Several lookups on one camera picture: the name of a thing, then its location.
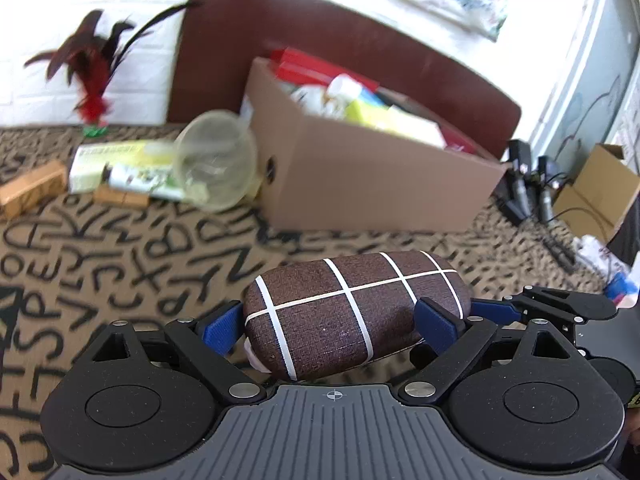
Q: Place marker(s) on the deer printed cloth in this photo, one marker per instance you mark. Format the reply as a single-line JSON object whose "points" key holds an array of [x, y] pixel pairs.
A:
{"points": [[310, 99]]}

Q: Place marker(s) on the large brown cardboard box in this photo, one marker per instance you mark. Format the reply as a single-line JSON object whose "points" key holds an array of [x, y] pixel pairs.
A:
{"points": [[360, 185]]}

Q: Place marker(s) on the blue white bottle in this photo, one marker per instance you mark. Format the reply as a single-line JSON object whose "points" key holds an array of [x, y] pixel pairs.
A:
{"points": [[345, 87]]}

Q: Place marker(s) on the small wooden box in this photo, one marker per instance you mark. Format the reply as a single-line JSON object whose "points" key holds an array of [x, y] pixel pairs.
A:
{"points": [[120, 196], [30, 190]]}

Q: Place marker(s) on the red gradient gift box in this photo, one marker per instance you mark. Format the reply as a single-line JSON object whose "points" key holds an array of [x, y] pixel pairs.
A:
{"points": [[305, 66]]}

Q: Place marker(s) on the red black feather shuttlecock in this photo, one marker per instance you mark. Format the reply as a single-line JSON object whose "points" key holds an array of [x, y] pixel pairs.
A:
{"points": [[95, 75]]}

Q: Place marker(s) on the dark red box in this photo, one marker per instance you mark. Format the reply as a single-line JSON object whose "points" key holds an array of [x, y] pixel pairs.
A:
{"points": [[457, 142]]}

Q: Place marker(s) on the open cardboard box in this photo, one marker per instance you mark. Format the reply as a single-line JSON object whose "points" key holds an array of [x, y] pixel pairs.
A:
{"points": [[595, 185]]}

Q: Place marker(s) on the brown wooden headboard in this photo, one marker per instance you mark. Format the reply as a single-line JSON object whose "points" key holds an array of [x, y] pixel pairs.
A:
{"points": [[300, 25]]}

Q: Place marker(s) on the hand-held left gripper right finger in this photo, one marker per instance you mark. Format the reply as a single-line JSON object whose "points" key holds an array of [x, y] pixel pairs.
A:
{"points": [[435, 322]]}

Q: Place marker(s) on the letter printed blanket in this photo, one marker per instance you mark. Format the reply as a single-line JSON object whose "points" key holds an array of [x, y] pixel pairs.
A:
{"points": [[125, 260]]}

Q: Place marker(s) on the white green tube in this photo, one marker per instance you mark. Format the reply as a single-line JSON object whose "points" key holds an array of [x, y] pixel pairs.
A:
{"points": [[135, 180]]}

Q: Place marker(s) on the clear plastic cup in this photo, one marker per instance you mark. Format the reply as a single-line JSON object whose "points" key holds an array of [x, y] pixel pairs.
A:
{"points": [[215, 160]]}

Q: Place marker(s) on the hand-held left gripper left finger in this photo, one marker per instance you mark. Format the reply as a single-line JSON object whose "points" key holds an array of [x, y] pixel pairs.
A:
{"points": [[222, 327]]}

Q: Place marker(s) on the green white medicine box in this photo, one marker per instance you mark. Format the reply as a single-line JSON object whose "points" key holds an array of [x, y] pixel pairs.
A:
{"points": [[100, 160]]}

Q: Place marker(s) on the white blue plastic bag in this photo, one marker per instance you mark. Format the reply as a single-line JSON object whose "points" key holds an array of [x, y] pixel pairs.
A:
{"points": [[605, 270]]}

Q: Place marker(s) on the yellow medicine box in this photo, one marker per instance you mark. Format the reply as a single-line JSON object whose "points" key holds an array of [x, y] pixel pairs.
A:
{"points": [[395, 120]]}

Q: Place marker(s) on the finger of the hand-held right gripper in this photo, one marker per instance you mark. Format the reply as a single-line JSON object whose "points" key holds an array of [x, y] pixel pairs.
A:
{"points": [[560, 302]]}

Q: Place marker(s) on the brown checked glasses case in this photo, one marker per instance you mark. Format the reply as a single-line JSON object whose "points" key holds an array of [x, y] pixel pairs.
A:
{"points": [[340, 320]]}

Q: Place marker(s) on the black power adapter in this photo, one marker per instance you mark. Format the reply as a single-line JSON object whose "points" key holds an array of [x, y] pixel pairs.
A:
{"points": [[517, 175]]}

